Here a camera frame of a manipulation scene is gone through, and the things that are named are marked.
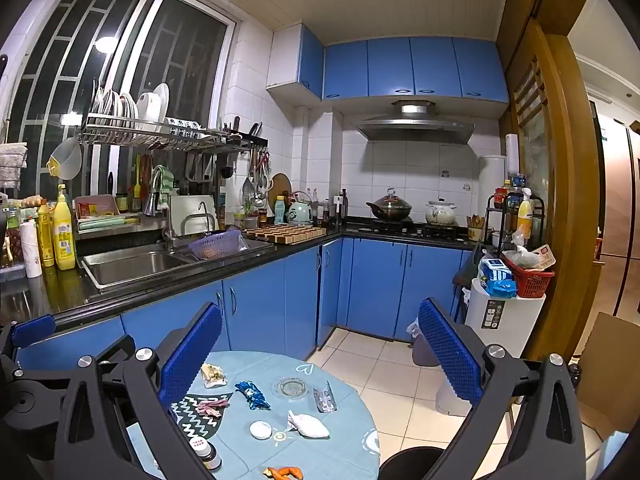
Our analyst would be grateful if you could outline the white plastic bag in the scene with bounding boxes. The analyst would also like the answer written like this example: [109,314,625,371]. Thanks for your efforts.
[505,245,543,268]

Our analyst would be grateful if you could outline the black metal rack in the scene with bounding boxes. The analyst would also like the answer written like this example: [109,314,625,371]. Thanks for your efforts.
[486,192,546,261]

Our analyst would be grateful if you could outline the steel kitchen sink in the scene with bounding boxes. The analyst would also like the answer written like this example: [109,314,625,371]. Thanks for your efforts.
[80,237,273,293]

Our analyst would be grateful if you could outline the black gas stove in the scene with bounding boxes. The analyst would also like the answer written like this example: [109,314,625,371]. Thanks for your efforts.
[357,220,471,241]

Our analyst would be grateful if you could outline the grey bin with white bag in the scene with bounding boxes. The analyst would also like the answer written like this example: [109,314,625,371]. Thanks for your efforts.
[406,319,443,368]

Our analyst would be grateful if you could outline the glass ashtray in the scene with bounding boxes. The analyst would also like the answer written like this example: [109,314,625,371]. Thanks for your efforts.
[274,376,312,403]

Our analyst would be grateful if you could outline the blue snack packet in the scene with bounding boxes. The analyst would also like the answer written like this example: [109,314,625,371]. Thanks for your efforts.
[479,259,517,297]

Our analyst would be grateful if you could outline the chrome kitchen faucet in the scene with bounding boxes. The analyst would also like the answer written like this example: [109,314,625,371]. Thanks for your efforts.
[142,166,177,251]

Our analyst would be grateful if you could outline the small dark medicine bottle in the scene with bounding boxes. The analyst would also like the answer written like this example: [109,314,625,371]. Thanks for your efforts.
[189,437,222,471]

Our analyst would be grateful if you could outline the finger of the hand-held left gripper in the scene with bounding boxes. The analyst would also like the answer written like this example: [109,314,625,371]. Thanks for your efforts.
[95,334,137,367]
[0,314,57,361]

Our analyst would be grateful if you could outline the steel range hood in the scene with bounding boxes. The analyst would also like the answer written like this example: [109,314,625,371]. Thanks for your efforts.
[356,101,476,145]

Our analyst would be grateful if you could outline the purple plastic basket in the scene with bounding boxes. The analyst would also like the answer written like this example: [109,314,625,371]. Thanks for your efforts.
[187,230,241,261]

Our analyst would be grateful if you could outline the red label package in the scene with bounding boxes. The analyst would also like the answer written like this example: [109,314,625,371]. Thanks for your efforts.
[530,244,557,268]

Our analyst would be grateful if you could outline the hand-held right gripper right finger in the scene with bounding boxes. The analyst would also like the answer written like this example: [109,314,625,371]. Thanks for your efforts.
[417,297,586,480]

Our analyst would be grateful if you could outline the blue foil wrapper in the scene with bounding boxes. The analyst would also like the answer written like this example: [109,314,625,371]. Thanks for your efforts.
[235,381,272,411]

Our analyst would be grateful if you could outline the tall white appliance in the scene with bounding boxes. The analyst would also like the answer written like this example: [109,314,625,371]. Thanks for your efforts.
[434,277,547,417]

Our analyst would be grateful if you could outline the round table with blue tablecloth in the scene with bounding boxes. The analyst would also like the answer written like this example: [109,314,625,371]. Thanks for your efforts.
[125,350,381,480]

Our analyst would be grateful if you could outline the pink plastic tray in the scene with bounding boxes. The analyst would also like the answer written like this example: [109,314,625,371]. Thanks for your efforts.
[75,195,117,218]

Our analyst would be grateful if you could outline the wooden door frame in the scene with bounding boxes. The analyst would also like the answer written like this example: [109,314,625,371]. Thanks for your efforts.
[497,0,606,361]

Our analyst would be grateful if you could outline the black trash bin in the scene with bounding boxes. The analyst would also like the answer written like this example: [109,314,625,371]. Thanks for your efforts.
[379,446,446,480]

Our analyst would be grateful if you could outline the hanging white plastic scoop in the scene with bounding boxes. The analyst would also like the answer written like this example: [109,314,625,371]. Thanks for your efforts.
[46,135,83,180]

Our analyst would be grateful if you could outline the paper towel roll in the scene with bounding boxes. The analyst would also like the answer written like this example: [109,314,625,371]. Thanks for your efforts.
[504,133,521,176]

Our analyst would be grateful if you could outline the wok with glass lid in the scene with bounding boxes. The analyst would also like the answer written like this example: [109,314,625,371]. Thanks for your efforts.
[366,187,413,222]

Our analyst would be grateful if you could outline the round wooden board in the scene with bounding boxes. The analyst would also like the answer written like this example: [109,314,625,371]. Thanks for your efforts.
[270,172,292,211]

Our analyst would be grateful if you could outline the red plastic basket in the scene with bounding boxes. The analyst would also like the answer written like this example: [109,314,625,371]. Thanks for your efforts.
[502,252,556,299]

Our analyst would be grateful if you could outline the white ceramic pot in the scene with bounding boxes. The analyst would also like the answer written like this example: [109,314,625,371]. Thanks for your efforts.
[425,200,458,226]

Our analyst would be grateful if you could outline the steel refrigerator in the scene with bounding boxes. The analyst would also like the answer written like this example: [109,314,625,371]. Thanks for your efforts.
[592,100,640,321]

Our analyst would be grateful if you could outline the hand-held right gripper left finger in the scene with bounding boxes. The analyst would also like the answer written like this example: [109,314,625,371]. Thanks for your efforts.
[54,301,223,480]

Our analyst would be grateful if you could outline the blue wall cabinets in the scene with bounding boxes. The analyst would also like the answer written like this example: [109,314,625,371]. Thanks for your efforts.
[266,22,510,121]

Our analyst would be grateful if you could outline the yellow white wrapper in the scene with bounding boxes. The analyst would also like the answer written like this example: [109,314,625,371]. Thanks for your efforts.
[201,364,228,390]

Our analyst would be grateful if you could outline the hanging kitchen utensils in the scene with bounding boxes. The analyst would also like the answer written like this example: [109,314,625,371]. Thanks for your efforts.
[242,150,273,208]

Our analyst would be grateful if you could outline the yellow oil bottle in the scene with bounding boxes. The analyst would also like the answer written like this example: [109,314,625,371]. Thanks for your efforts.
[37,199,56,267]

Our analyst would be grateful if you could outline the steel dish rack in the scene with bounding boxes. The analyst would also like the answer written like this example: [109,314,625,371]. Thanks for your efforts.
[77,115,266,158]

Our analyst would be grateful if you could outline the yellow dish soap bottle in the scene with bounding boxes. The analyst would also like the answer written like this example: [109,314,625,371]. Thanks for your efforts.
[52,184,77,271]

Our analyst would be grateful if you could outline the pink paper scraps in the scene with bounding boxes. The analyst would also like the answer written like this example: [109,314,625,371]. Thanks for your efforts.
[194,396,233,418]

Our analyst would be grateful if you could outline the chequered wooden cutting board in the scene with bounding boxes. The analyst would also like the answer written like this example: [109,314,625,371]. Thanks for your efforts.
[244,225,327,245]

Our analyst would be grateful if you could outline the blue base cabinets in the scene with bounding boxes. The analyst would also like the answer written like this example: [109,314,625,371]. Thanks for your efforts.
[15,237,473,376]

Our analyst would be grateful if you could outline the green striped cloth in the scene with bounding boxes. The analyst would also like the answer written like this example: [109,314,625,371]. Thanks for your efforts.
[152,165,176,196]

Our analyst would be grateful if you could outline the mint green kettle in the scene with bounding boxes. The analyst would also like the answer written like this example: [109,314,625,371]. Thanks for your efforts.
[286,191,315,226]

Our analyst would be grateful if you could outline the white cylinder canister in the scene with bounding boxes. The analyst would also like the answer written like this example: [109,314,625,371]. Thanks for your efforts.
[479,155,508,211]

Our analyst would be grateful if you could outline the row of white plates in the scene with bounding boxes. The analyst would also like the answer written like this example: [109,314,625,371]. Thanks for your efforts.
[90,82,171,121]

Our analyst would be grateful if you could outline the dark hanging bag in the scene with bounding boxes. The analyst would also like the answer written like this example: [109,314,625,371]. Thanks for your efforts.
[452,250,483,291]

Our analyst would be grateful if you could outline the white cloth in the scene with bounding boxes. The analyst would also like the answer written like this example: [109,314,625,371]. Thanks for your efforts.
[286,410,331,440]

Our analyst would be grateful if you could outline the barred kitchen window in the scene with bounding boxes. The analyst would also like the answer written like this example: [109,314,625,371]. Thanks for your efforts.
[0,0,238,201]

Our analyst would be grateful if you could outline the yellow spray bottle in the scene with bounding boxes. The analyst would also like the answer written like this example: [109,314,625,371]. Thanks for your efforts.
[516,189,533,233]

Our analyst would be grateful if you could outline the stack of white cups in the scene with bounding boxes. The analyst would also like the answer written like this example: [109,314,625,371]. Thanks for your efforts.
[20,220,43,278]

